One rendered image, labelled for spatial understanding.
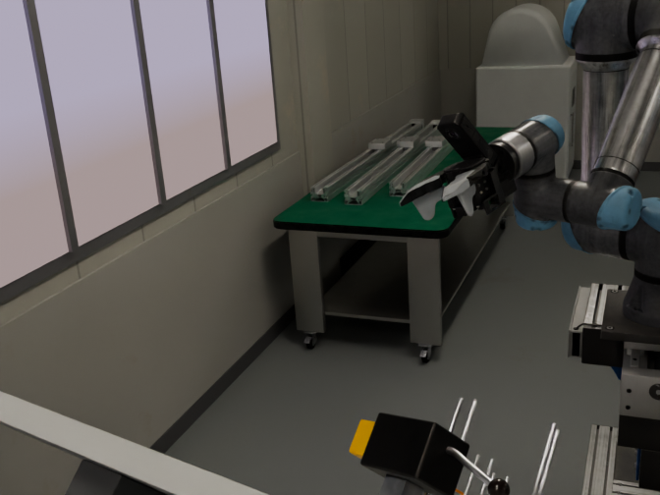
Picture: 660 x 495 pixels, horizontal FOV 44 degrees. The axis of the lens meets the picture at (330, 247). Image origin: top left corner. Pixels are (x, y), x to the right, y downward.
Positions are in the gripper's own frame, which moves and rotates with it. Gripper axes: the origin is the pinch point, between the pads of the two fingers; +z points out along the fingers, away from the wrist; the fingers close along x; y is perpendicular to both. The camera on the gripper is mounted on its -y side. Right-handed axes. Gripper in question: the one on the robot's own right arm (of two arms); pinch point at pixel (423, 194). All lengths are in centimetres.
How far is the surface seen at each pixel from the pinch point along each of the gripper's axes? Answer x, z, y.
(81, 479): -30, 72, -5
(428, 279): 177, -170, 93
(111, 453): -38, 72, -9
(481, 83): 327, -447, 49
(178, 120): 206, -93, -17
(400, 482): -44, 57, 3
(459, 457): -47, 54, 2
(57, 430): -33, 72, -10
